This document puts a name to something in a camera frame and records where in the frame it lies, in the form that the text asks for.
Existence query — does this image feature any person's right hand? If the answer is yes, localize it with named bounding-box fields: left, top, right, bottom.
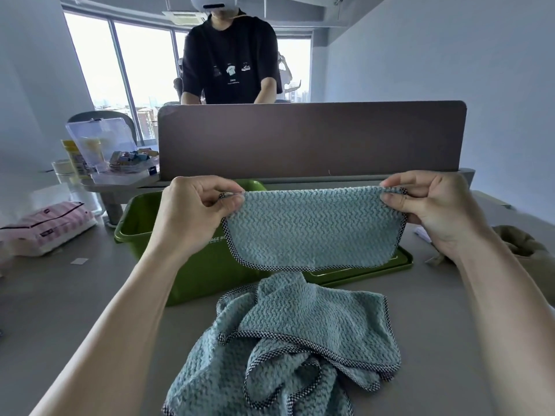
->
left=380, top=170, right=495, bottom=261

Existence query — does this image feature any person's left hand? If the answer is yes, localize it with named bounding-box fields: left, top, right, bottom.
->
left=145, top=175, right=246, bottom=261

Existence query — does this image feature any green plastic storage box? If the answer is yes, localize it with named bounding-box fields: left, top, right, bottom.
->
left=114, top=179, right=278, bottom=307

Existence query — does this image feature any person's right forearm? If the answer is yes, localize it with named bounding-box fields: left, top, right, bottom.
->
left=450, top=227, right=555, bottom=416

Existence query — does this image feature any person's left forearm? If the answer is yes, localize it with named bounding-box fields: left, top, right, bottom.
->
left=30, top=246, right=196, bottom=416

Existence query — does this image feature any clear plastic organizer box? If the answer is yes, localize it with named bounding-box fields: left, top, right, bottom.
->
left=65, top=117, right=159, bottom=187

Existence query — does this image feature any grey desk riser shelf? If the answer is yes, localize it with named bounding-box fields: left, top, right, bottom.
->
left=80, top=168, right=476, bottom=228

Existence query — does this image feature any green flat plastic lid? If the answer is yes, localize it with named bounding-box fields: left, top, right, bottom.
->
left=303, top=244, right=413, bottom=285

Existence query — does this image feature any olive cloth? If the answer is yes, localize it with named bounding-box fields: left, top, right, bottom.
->
left=492, top=225, right=555, bottom=306

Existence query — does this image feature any grey office chair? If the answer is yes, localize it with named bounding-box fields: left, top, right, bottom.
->
left=67, top=110, right=138, bottom=142

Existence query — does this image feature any yellow wipes canister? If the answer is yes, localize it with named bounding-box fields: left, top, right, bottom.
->
left=60, top=139, right=94, bottom=178

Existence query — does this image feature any glass jar white lid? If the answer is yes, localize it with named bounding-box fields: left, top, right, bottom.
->
left=51, top=159, right=81, bottom=185

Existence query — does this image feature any brown desk divider panel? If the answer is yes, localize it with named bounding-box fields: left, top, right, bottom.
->
left=157, top=101, right=468, bottom=187

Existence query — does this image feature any pink tissue pack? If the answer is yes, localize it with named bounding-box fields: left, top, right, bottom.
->
left=0, top=201, right=98, bottom=258

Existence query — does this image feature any large glass window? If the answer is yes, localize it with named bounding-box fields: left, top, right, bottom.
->
left=62, top=10, right=312, bottom=143

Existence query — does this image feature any ceiling air conditioner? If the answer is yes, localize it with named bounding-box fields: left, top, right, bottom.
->
left=162, top=10, right=209, bottom=25

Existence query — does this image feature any white headset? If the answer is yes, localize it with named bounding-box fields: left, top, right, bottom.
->
left=189, top=0, right=237, bottom=13

